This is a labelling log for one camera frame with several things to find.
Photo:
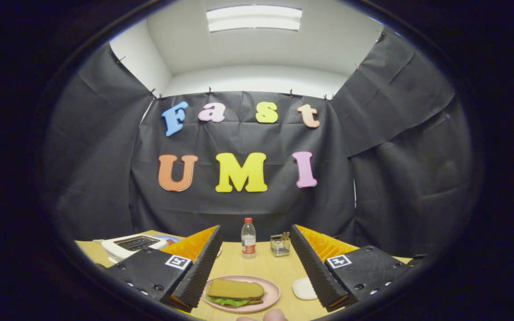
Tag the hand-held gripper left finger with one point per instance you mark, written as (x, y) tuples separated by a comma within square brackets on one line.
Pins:
[(199, 272)]

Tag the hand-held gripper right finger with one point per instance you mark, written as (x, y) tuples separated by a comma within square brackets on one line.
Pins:
[(312, 272)]

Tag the green lettuce leaf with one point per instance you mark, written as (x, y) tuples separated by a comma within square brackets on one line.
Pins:
[(225, 302)]

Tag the small white dish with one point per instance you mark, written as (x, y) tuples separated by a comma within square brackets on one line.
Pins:
[(302, 289)]

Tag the blue plate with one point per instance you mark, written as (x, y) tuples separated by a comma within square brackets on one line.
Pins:
[(172, 237)]

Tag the pink plate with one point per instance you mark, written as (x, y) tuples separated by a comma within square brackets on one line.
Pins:
[(272, 292)]

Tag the wooden utensil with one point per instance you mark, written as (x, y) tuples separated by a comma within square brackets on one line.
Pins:
[(285, 236)]

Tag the clear plastic water bottle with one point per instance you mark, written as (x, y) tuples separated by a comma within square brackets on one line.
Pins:
[(248, 240)]

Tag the black backdrop cloth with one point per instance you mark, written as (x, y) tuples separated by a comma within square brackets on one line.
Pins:
[(248, 209)]

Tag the white toaster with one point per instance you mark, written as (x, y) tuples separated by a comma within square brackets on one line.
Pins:
[(118, 252)]

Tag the ceiling light panel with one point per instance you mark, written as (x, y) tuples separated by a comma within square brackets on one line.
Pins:
[(254, 18)]

